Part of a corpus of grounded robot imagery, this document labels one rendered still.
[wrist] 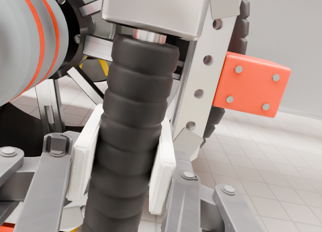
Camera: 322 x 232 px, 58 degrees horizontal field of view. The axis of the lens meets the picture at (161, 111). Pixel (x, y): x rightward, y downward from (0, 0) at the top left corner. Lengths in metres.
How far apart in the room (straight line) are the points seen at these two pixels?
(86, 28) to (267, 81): 0.28
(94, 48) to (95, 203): 0.33
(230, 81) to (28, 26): 0.24
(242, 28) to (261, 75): 0.10
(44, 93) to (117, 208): 0.36
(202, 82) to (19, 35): 0.21
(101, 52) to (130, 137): 0.33
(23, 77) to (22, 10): 0.06
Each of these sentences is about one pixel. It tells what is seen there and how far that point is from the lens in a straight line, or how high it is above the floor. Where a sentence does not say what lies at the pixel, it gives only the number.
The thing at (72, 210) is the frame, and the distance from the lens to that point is 0.46.
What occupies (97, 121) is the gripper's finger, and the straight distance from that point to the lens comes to 0.17.
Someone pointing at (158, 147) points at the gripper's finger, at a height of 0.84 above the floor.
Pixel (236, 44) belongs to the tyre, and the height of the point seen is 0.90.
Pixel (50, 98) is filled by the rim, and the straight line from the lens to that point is 0.51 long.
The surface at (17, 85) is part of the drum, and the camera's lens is 0.30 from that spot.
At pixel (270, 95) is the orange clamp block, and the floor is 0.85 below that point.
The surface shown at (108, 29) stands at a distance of 0.81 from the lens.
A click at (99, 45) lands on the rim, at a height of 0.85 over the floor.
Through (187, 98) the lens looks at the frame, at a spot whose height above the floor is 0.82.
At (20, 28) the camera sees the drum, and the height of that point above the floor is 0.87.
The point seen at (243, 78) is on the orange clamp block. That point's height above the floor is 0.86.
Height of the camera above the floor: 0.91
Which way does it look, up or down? 17 degrees down
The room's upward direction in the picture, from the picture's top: 13 degrees clockwise
